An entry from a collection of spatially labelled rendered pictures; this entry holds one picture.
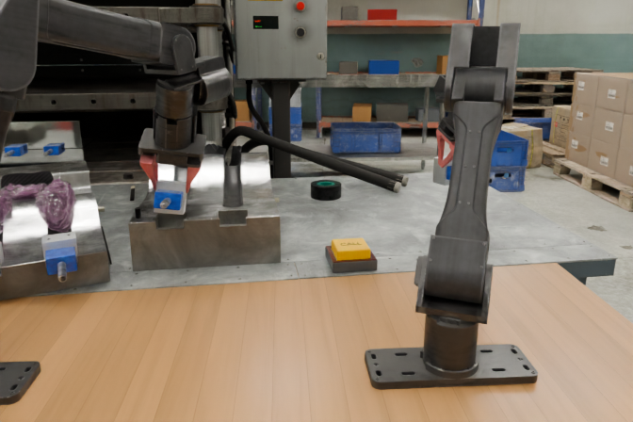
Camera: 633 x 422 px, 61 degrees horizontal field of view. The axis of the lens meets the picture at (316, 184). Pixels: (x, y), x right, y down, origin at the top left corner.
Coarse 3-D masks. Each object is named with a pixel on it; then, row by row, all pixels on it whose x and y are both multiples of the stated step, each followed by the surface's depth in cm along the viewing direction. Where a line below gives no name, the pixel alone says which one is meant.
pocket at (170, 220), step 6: (156, 216) 96; (162, 216) 97; (168, 216) 97; (174, 216) 97; (180, 216) 97; (186, 216) 97; (156, 222) 95; (162, 222) 97; (168, 222) 97; (174, 222) 97; (180, 222) 97; (156, 228) 95; (162, 228) 97; (168, 228) 93; (174, 228) 93; (180, 228) 93
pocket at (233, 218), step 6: (234, 210) 98; (240, 210) 98; (246, 210) 99; (222, 216) 98; (228, 216) 98; (234, 216) 99; (240, 216) 99; (246, 216) 99; (222, 222) 99; (228, 222) 99; (234, 222) 99; (240, 222) 99; (246, 222) 99
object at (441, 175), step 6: (444, 156) 111; (450, 162) 109; (438, 168) 110; (444, 168) 109; (450, 168) 108; (438, 174) 110; (444, 174) 109; (438, 180) 111; (444, 180) 109; (492, 180) 102
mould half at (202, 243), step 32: (256, 160) 122; (192, 192) 112; (256, 192) 112; (128, 224) 91; (192, 224) 93; (256, 224) 95; (160, 256) 94; (192, 256) 95; (224, 256) 96; (256, 256) 96
